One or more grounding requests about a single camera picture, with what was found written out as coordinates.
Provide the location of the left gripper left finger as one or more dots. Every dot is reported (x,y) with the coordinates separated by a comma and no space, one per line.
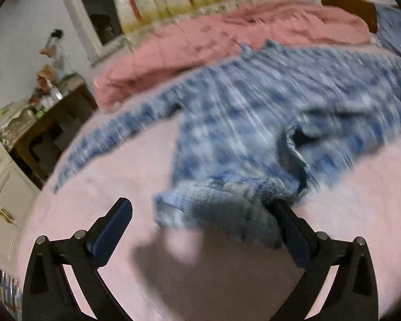
(47,294)

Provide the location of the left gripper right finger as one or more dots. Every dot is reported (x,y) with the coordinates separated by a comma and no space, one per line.
(353,294)

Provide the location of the blue plaid shirt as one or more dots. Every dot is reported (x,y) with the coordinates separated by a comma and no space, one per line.
(267,125)

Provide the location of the white drawer cabinet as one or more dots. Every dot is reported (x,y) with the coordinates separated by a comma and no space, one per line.
(17,195)

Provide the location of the pink bed sheet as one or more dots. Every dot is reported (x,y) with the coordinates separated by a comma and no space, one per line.
(205,273)

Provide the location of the dark wooden desk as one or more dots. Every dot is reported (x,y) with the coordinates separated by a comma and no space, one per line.
(38,150)

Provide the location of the stack of papers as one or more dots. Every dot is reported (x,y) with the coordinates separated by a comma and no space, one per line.
(15,119)

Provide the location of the clear plastic bottle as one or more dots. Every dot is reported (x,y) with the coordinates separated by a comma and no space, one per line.
(55,94)

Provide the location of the orange paper bag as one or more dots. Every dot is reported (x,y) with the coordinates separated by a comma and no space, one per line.
(45,74)

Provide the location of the blue floral pillow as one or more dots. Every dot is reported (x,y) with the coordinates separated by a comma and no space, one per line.
(389,27)

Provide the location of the pink checked duvet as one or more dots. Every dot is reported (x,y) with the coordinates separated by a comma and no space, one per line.
(196,42)

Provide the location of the white framed window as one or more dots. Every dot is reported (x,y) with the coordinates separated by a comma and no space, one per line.
(98,28)

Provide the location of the pink wall lamp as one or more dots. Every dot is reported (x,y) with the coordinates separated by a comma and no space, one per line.
(52,44)

